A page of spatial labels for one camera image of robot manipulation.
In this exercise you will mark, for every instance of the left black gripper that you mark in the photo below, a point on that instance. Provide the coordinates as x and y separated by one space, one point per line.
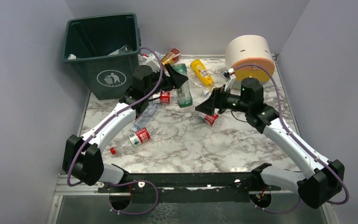
167 81

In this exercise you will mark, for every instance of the clear bottle light blue label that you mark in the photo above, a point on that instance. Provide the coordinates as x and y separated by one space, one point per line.
72 57

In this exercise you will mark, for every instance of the small white cap bottle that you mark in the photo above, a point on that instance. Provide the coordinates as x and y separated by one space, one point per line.
206 92

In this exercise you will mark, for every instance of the clear bottle red green label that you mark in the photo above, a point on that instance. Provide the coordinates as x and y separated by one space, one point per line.
133 140

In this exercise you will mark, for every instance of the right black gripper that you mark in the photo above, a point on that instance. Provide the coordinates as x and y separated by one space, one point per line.
217 99

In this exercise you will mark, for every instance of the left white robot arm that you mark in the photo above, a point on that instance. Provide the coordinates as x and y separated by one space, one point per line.
83 155

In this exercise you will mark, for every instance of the cream cylindrical drum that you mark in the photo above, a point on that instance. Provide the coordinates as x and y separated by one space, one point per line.
249 49

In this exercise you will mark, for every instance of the green tinted plastic bottle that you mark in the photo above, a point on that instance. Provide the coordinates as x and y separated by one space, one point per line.
184 97

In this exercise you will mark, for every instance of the amber red-label bottle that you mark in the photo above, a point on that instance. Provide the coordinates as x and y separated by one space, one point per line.
171 57

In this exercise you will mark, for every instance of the yellow plastic bottle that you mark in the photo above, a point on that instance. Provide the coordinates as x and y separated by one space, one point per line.
201 72

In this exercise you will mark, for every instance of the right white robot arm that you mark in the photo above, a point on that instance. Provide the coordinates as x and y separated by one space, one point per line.
319 179

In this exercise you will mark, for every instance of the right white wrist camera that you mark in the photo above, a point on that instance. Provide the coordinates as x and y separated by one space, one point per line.
230 78

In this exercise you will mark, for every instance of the aluminium frame rail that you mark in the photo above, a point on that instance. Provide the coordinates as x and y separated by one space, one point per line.
63 189

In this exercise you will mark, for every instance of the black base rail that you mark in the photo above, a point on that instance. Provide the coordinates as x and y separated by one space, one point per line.
186 187

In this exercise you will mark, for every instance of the clear bottle dark green label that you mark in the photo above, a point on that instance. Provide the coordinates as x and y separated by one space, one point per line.
124 50

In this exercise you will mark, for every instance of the clear bottle red cap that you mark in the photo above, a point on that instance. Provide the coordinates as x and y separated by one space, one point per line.
164 97

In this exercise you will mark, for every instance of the clear bottle red white label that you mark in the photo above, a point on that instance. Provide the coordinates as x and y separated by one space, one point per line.
213 120

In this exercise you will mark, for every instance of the dark green trash bin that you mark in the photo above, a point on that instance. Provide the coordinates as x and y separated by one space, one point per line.
91 39

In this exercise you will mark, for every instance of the crushed clear blue bottle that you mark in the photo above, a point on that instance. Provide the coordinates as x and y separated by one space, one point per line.
145 117

